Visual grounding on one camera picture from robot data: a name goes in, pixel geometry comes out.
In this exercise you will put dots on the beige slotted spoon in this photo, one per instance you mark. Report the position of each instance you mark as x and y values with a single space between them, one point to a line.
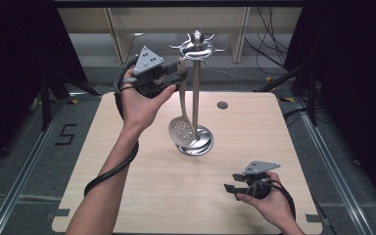
182 129

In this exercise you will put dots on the black curtain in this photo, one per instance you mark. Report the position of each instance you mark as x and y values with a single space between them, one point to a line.
19 65
359 81

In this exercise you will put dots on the metal utensil stand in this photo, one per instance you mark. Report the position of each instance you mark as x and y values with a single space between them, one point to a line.
195 49

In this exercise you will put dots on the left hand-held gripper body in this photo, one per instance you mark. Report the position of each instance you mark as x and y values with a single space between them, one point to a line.
148 70

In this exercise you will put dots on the person's right hand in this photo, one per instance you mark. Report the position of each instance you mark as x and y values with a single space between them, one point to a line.
271 207

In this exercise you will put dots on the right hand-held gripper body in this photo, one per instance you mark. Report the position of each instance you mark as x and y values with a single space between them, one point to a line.
258 184

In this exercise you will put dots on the grey tape strip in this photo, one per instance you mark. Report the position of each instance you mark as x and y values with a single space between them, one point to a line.
58 213
313 218

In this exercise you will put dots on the black metal stand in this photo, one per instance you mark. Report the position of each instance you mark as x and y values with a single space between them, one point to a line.
47 98
311 98

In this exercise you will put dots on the metal floor rail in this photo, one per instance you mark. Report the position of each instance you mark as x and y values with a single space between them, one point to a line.
333 169
23 169

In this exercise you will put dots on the wooden shelf unit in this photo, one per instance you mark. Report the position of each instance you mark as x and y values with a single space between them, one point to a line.
209 19

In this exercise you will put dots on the person's left hand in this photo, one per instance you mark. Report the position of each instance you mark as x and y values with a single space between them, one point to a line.
140 107

